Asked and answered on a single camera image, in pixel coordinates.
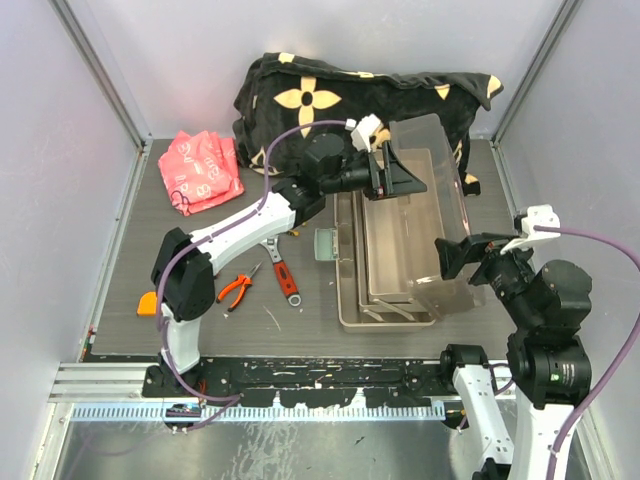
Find black floral plush blanket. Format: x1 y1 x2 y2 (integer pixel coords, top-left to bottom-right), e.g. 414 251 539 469
232 52 504 196

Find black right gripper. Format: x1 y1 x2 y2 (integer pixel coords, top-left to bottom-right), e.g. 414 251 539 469
436 228 543 326

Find orange handled needle-nose pliers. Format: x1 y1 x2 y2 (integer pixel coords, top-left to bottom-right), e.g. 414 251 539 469
216 262 262 312

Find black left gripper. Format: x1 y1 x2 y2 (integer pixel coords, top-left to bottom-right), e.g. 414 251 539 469
321 139 425 200

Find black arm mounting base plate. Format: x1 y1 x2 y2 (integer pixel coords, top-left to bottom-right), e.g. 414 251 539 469
142 355 481 409

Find red handled adjustable wrench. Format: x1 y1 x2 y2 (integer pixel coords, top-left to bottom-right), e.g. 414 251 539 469
260 237 302 307

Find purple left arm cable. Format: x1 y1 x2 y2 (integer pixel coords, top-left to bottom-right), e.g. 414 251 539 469
157 118 359 432

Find pink printed plastic bag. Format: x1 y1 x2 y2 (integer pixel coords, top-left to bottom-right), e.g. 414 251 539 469
158 130 245 217

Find aluminium frame rail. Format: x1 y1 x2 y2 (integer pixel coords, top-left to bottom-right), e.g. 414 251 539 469
48 362 501 422

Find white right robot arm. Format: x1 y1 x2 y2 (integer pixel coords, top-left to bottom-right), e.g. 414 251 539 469
435 233 592 479

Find beige plastic tool box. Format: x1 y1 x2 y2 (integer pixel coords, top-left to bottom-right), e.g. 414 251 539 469
314 114 486 333

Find orange tape measure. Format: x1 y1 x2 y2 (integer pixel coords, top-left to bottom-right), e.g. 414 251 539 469
136 291 157 317

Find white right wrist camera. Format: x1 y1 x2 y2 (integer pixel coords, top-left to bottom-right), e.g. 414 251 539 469
500 204 561 255

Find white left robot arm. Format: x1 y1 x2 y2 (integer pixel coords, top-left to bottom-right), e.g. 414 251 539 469
151 133 427 396

